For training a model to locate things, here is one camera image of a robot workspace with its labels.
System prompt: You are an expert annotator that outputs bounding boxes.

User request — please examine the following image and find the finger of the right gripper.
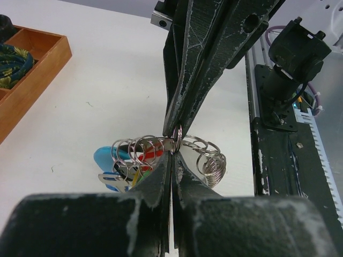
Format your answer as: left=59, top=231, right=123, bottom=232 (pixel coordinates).
left=176, top=1, right=283, bottom=135
left=162, top=1, right=193, bottom=137

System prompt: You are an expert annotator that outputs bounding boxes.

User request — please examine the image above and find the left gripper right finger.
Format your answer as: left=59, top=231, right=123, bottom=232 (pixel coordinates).
left=173, top=153, right=228, bottom=256

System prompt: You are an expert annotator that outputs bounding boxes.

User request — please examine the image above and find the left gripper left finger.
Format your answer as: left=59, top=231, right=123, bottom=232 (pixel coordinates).
left=118, top=152, right=172, bottom=256

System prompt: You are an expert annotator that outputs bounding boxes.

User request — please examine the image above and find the red tag key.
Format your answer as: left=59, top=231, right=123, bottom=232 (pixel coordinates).
left=138, top=150, right=163, bottom=171

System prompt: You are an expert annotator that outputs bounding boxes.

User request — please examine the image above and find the metal key organiser disc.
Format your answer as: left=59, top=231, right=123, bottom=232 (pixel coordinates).
left=93, top=128, right=227, bottom=193

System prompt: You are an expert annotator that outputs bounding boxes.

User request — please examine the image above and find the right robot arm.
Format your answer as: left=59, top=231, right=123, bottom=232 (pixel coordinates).
left=162, top=1, right=342, bottom=136

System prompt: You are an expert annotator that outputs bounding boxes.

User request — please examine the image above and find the green tag key on disc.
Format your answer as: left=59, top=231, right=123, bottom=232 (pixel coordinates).
left=135, top=170, right=151, bottom=185

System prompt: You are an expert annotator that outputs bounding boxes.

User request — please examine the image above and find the blue tag key on disc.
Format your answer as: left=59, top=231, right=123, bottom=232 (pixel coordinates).
left=98, top=172, right=132, bottom=193

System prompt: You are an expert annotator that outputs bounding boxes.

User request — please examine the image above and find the wooden compartment tray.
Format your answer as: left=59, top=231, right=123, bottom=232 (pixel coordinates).
left=1, top=25, right=72, bottom=142

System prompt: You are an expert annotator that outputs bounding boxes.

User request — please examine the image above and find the blue yellow rolled band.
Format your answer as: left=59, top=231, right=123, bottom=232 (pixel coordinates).
left=1, top=44, right=35, bottom=89

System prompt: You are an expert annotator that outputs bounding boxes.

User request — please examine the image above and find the black rolled band right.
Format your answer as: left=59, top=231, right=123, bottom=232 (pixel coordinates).
left=0, top=14, right=17, bottom=43

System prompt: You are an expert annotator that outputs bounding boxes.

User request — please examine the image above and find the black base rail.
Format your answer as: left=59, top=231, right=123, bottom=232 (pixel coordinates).
left=250, top=64, right=335, bottom=204

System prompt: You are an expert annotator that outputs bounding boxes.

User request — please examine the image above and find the grey cable duct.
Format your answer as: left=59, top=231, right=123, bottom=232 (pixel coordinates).
left=294, top=109, right=342, bottom=226

